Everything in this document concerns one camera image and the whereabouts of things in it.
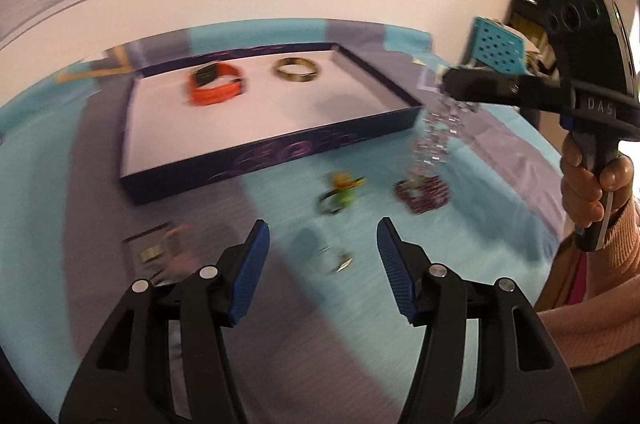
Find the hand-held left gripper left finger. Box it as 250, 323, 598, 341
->
59, 219, 271, 424

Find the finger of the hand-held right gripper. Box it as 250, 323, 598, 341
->
442, 66, 573, 112

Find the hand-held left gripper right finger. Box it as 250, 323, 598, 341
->
376, 217, 586, 424

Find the silver ring with green stone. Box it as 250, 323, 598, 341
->
315, 245, 356, 276

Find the clear crystal bead bracelet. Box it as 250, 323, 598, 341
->
407, 91, 481, 180

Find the maroon beaded heart bracelet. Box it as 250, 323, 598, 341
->
394, 175, 450, 215

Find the green yellow flower ring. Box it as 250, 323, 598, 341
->
317, 171, 367, 216

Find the dark blue jewelry box tray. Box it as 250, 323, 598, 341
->
119, 43, 425, 206

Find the person's right forearm pink sleeve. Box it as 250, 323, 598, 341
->
537, 199, 640, 370

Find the person's right hand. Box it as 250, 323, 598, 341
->
560, 136, 633, 230

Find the teal perforated basket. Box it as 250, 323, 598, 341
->
467, 16, 528, 77

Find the black rack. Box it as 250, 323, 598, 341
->
510, 0, 551, 55

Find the orange smart watch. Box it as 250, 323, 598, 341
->
186, 63, 248, 106

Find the tortoiseshell bangle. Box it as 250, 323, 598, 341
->
272, 56, 322, 84

